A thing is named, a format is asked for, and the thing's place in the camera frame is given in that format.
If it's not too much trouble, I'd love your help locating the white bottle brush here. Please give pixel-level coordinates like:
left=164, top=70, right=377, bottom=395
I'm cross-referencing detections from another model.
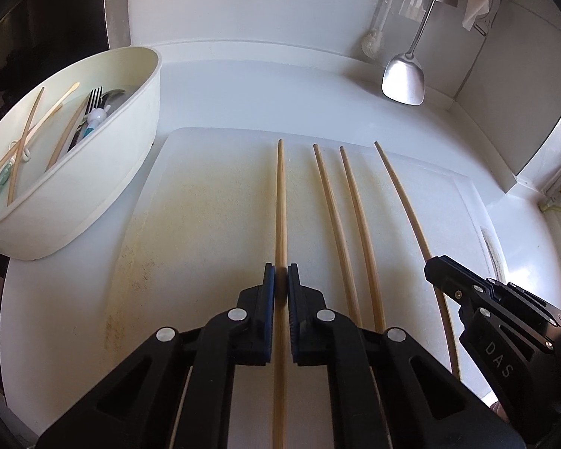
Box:
left=360, top=0, right=405, bottom=55

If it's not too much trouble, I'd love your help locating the cream training chopsticks green figure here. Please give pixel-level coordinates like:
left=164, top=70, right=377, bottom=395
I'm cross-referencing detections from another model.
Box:
left=0, top=83, right=81, bottom=197

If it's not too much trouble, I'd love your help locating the metal spatula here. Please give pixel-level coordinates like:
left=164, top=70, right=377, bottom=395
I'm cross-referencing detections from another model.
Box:
left=381, top=0, right=451, bottom=106

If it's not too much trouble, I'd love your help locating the black glass stove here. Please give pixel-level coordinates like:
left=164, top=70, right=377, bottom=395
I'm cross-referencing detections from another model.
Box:
left=0, top=0, right=110, bottom=99

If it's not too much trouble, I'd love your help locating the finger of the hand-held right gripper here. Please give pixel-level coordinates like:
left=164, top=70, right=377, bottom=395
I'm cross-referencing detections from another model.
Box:
left=424, top=256, right=555, bottom=412
left=486, top=281, right=561, bottom=333

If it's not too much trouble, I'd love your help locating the white cutting board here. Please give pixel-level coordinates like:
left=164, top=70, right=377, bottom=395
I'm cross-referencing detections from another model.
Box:
left=100, top=126, right=503, bottom=449

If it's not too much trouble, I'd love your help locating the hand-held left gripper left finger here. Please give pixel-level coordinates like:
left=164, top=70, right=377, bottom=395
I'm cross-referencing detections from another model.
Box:
left=35, top=263, right=278, bottom=449

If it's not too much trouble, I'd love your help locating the white oval plastic basin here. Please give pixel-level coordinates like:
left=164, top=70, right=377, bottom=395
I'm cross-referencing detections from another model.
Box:
left=0, top=46, right=162, bottom=261

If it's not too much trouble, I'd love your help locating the wooden chopstick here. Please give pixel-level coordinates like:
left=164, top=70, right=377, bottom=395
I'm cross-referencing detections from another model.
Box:
left=271, top=139, right=291, bottom=449
left=339, top=146, right=387, bottom=334
left=0, top=122, right=38, bottom=196
left=312, top=143, right=364, bottom=329
left=373, top=141, right=462, bottom=381
left=6, top=86, right=46, bottom=205
left=44, top=96, right=91, bottom=172

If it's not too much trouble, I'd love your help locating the metal spoon teal handle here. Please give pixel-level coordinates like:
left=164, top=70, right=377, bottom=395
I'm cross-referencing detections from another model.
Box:
left=80, top=89, right=127, bottom=140

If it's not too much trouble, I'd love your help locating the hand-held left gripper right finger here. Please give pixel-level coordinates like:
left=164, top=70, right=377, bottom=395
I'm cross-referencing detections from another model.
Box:
left=286, top=263, right=527, bottom=449

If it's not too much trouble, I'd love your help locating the metal fork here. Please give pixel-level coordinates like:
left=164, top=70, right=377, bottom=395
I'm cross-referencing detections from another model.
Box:
left=68, top=88, right=104, bottom=150

